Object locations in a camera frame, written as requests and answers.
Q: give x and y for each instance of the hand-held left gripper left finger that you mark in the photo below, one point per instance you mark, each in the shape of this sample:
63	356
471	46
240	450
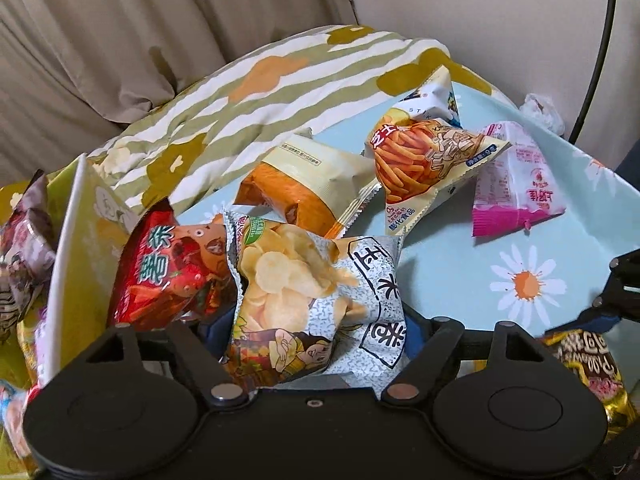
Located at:
212	332

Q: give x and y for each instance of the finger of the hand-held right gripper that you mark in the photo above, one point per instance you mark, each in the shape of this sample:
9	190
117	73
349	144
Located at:
620	280

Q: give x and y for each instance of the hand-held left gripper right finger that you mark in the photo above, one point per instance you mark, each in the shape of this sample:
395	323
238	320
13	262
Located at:
440	340

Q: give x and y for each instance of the silver cartoon chips packet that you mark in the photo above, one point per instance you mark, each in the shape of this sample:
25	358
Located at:
300	300

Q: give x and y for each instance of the gold and brown snack packet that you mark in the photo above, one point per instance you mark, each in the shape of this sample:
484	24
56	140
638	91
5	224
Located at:
590	370

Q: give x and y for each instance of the yellow cardboard box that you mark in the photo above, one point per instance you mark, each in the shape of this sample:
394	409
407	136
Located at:
100	230

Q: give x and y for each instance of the purple cartoon snack packet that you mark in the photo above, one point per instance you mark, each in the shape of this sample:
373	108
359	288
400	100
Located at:
25	245

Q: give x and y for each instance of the light blue floral tablecloth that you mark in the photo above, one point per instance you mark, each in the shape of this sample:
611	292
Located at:
450	270

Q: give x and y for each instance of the dark blue object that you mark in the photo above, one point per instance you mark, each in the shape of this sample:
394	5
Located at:
629	165

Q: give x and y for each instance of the white and magenta snack packet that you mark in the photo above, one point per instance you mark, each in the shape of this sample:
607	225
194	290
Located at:
515	185

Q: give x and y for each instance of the orange and white snack packet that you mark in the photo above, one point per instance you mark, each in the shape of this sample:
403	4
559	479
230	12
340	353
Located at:
300	185

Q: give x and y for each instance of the orange sticks snack packet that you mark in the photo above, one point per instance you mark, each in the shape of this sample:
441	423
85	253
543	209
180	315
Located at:
420	165

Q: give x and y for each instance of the white plastic bag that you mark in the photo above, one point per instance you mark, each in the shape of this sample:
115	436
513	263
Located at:
542	112

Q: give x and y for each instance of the floral striped blanket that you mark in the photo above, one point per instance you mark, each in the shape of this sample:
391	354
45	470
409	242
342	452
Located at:
225	110

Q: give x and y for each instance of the white and blue snack packet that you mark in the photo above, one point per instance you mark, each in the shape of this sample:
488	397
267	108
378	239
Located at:
440	95

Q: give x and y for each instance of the black stand pole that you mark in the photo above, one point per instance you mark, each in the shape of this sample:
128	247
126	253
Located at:
604	30

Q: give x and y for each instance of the beige curtain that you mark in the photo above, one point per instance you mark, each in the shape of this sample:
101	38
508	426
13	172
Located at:
125	35

